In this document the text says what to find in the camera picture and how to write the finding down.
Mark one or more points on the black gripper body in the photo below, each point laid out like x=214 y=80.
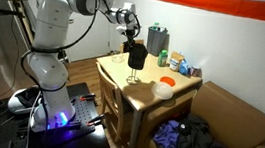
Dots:
x=129 y=38

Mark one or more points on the black cap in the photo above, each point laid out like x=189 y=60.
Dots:
x=137 y=57

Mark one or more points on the black robot base board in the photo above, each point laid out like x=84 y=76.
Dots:
x=77 y=141

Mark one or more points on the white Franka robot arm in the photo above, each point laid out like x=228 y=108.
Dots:
x=49 y=71

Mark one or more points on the clear glass bowl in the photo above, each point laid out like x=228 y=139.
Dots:
x=117 y=59

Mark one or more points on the gray plastic bin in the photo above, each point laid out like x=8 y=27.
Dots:
x=156 y=41

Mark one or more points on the green-capped bottle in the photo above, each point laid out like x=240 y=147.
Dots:
x=156 y=25

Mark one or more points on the green plastic bottle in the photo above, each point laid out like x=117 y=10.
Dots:
x=162 y=59

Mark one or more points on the brown paper pouch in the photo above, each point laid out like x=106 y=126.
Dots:
x=176 y=62

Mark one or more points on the orange round disc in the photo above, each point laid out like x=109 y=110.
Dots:
x=168 y=80

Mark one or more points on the clear plastic bowl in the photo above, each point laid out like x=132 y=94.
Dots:
x=162 y=90

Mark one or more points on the blue plastic bag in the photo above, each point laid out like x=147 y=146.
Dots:
x=184 y=68

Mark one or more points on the light wooden chair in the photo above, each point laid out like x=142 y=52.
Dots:
x=111 y=98

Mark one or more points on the orange and black clamp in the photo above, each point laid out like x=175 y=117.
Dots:
x=87 y=97
x=96 y=120

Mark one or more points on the red and white banner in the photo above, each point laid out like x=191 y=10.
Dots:
x=214 y=3

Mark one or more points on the purple cloth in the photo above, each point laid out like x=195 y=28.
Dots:
x=165 y=136

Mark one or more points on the black clothing pile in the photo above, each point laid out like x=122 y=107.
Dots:
x=201 y=145

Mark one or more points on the brown armchair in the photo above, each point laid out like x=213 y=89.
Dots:
x=234 y=122

